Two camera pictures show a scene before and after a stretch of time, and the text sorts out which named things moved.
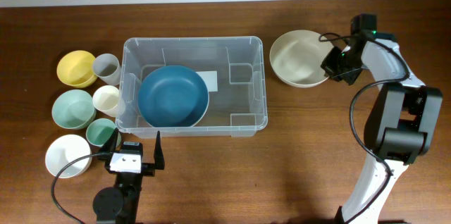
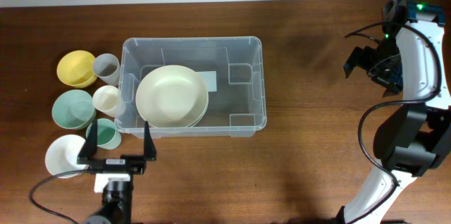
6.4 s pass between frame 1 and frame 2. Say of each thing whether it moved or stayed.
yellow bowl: stayed
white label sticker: stayed
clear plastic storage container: stayed
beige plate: moved
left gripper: moved
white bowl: stayed
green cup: stayed
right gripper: moved
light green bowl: stayed
